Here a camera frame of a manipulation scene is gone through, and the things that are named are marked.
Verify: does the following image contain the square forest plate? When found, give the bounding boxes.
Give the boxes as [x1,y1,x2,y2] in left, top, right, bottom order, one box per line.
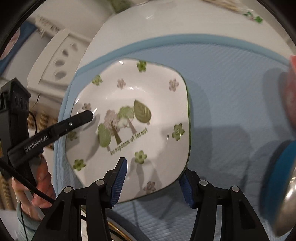
[65,58,191,202]

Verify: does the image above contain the blue steel bowl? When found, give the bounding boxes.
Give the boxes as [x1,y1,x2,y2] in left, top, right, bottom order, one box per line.
[259,140,295,237]

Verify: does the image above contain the pink cartoon bowl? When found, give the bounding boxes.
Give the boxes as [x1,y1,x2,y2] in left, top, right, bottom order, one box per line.
[283,55,296,128]

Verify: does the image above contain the person's left hand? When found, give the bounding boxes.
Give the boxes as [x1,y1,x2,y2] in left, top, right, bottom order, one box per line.
[11,154,56,221]

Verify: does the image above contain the round blue leaf plate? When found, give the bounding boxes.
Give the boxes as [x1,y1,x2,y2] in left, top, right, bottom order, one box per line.
[79,206,151,241]

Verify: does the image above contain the white chair far left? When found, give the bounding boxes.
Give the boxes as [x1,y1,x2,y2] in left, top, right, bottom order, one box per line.
[27,29,92,98]

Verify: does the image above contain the blue fridge cover cloth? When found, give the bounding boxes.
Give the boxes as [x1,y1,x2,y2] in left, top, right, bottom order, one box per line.
[0,21,37,75]

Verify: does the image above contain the glass vase green stems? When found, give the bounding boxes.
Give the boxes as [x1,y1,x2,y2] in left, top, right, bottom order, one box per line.
[109,0,135,14]

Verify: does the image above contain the green candy wrapper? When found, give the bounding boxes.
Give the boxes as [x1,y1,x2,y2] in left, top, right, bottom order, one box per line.
[243,11,263,24]

